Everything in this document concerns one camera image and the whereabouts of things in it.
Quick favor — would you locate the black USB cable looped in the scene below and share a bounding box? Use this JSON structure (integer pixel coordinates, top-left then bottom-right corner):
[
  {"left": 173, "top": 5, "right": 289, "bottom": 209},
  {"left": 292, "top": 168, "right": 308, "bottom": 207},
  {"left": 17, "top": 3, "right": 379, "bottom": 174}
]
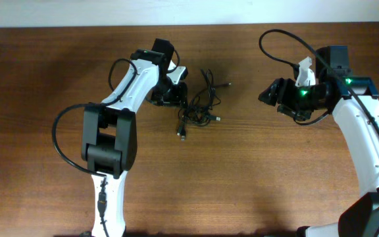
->
[{"left": 176, "top": 95, "right": 222, "bottom": 136}]

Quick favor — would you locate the black USB cable short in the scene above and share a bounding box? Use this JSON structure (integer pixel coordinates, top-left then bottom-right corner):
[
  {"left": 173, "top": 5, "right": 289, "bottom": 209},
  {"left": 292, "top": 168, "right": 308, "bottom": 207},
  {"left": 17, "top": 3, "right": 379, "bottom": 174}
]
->
[{"left": 177, "top": 100, "right": 210, "bottom": 141}]

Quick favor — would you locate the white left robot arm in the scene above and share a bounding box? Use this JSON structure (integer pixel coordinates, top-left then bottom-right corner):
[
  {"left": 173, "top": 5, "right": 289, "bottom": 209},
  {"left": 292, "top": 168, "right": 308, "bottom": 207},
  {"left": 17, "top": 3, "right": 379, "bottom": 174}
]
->
[{"left": 82, "top": 38, "right": 188, "bottom": 236}]

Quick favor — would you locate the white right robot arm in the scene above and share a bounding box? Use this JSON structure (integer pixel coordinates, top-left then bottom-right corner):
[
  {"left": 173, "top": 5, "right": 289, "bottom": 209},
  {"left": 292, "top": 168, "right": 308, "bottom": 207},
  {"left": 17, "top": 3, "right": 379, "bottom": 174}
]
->
[{"left": 259, "top": 46, "right": 379, "bottom": 236}]

